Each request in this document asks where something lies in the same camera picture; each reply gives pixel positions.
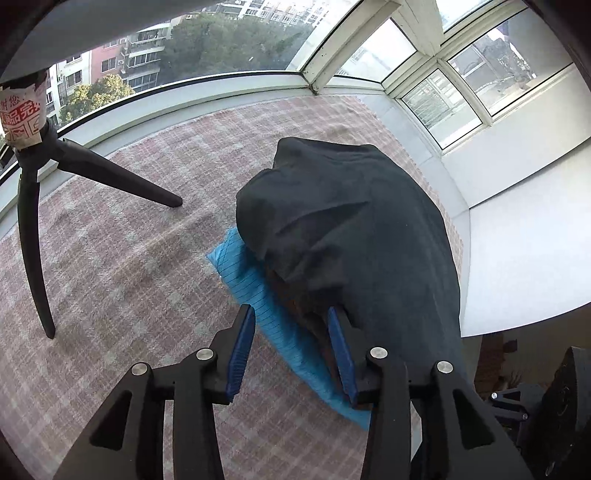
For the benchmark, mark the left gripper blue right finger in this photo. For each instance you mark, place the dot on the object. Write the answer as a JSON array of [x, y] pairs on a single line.
[[350, 349]]

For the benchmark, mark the blue folded garment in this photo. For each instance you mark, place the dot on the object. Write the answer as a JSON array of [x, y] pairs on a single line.
[[245, 279]]

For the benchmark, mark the brown folded garment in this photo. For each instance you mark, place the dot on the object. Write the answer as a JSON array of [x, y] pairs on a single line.
[[303, 311]]

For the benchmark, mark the pink plaid table cloth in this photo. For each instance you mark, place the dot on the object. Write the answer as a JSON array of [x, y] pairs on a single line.
[[129, 280]]

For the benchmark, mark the dark slate track pants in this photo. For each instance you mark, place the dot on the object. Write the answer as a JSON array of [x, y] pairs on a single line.
[[352, 229]]

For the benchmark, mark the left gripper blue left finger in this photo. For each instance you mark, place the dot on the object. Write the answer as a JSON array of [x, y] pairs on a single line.
[[231, 347]]

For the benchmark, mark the white ring light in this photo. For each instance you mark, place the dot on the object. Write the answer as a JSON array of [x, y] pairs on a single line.
[[37, 34]]

